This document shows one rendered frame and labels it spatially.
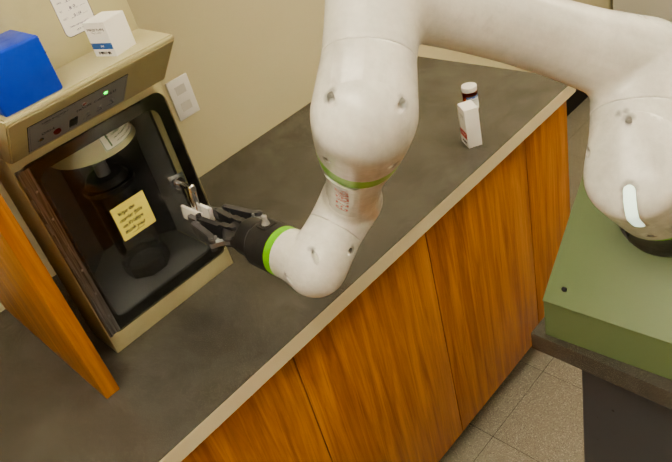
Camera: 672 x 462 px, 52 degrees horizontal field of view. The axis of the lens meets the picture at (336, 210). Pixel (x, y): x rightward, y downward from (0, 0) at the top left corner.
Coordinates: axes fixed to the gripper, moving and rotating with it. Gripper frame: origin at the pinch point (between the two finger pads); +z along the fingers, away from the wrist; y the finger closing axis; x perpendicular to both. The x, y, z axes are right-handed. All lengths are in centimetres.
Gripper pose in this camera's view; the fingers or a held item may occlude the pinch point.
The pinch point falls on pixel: (197, 212)
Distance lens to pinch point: 141.6
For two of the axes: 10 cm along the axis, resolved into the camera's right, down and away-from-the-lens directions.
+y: -6.9, 4.4, -5.8
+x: 1.4, 8.6, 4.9
